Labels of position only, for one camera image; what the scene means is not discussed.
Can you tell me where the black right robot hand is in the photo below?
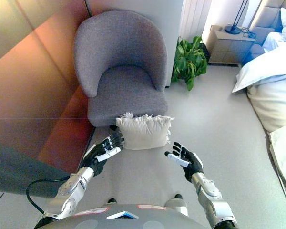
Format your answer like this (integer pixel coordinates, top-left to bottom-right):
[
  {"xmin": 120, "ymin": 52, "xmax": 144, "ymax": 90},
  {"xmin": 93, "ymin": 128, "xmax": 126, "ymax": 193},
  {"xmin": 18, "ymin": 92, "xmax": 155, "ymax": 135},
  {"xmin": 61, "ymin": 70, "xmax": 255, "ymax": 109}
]
[{"xmin": 165, "ymin": 142, "xmax": 204, "ymax": 183}]

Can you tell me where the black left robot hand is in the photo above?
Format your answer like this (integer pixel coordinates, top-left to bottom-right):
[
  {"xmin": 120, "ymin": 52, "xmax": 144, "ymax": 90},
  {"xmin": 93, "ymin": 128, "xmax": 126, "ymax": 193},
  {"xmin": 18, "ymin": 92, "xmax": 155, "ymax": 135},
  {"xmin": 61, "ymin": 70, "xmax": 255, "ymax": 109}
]
[{"xmin": 80, "ymin": 132, "xmax": 125, "ymax": 177}]

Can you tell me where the white fringed pillow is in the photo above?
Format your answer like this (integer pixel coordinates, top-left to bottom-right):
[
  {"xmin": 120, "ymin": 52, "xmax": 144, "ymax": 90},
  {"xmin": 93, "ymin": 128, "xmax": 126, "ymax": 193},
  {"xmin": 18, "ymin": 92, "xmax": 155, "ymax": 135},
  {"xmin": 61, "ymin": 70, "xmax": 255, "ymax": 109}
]
[{"xmin": 115, "ymin": 111, "xmax": 175, "ymax": 150}]

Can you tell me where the silver right robot leg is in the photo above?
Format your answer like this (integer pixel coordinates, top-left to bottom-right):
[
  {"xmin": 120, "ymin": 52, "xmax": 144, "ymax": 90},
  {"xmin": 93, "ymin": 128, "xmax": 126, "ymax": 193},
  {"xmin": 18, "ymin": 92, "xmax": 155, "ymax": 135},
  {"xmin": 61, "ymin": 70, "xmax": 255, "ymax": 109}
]
[{"xmin": 165, "ymin": 198, "xmax": 189, "ymax": 217}]

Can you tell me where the grey robot torso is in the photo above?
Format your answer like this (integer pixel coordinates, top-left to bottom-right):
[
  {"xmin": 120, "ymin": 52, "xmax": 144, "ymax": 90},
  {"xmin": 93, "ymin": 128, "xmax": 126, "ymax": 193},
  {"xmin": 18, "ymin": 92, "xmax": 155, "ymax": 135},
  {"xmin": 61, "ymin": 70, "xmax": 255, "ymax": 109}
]
[{"xmin": 35, "ymin": 204, "xmax": 205, "ymax": 229}]

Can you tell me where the cream throw blanket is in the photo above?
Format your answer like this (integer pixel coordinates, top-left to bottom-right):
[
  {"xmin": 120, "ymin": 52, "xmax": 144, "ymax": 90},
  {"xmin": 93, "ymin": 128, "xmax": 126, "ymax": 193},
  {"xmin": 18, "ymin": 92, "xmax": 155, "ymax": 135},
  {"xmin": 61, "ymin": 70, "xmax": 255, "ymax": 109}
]
[{"xmin": 266, "ymin": 124, "xmax": 286, "ymax": 213}]

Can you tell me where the brown wooden cabinet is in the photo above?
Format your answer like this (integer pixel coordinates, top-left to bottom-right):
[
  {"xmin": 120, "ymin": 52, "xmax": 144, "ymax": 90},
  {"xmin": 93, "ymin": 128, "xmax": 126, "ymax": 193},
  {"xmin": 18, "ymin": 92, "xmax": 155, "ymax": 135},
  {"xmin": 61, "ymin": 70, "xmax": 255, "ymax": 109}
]
[{"xmin": 0, "ymin": 0, "xmax": 96, "ymax": 198}]

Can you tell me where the grey upholstered armchair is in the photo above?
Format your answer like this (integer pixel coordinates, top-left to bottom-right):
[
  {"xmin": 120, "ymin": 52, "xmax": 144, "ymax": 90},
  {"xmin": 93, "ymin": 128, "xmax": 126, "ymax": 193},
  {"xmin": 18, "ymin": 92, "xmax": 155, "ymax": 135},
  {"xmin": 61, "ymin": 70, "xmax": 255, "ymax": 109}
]
[{"xmin": 73, "ymin": 10, "xmax": 169, "ymax": 131}]

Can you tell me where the green potted plant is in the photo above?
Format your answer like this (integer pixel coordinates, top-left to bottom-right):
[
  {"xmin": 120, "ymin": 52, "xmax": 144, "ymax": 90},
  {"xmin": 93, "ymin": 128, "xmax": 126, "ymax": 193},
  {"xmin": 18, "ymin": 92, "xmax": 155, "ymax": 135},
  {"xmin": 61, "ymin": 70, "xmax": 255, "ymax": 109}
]
[{"xmin": 171, "ymin": 35, "xmax": 210, "ymax": 91}]

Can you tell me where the light blue duvet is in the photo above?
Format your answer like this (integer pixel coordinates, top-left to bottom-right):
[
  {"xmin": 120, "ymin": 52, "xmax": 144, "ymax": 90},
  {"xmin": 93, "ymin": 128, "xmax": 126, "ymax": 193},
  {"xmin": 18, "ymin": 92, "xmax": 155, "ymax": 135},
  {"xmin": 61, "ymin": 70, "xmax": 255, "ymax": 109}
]
[{"xmin": 231, "ymin": 32, "xmax": 286, "ymax": 94}]

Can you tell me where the beige nightstand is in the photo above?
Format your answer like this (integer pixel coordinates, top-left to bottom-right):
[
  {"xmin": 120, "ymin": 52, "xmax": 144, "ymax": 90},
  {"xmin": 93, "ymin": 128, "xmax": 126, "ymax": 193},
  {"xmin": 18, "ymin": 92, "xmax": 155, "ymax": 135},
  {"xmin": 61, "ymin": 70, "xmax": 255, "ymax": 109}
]
[{"xmin": 208, "ymin": 25, "xmax": 257, "ymax": 65}]

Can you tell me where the dark blue floor lamp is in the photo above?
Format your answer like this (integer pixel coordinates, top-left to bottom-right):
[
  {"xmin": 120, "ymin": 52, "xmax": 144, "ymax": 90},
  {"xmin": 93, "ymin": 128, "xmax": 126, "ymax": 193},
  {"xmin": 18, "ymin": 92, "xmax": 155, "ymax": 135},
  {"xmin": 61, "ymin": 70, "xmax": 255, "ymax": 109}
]
[{"xmin": 224, "ymin": 0, "xmax": 250, "ymax": 34}]

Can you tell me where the white curtain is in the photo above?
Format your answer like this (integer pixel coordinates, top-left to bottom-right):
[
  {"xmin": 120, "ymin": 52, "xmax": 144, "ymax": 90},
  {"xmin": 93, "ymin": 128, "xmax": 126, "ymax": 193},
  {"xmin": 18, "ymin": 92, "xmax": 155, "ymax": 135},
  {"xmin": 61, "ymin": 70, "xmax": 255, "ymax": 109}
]
[{"xmin": 178, "ymin": 0, "xmax": 213, "ymax": 45}]

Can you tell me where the beige padded headboard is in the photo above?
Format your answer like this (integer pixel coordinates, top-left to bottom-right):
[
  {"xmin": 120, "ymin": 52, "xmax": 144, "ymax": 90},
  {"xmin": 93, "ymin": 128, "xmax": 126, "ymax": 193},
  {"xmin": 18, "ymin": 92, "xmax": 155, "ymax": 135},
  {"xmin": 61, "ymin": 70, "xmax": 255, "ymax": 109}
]
[{"xmin": 249, "ymin": 0, "xmax": 286, "ymax": 46}]

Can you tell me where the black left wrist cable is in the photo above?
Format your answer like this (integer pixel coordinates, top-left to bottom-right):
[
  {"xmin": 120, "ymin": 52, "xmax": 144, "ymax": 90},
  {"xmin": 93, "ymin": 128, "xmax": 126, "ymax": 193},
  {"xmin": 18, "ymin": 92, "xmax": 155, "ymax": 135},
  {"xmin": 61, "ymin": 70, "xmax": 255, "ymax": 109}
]
[{"xmin": 26, "ymin": 175, "xmax": 71, "ymax": 214}]

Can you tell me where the black cable on nightstand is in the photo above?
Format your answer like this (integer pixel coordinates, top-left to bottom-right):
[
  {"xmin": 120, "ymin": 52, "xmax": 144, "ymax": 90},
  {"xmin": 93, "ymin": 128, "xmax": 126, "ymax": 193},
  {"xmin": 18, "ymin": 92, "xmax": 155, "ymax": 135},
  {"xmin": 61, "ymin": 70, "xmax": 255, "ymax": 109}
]
[{"xmin": 240, "ymin": 27, "xmax": 257, "ymax": 39}]

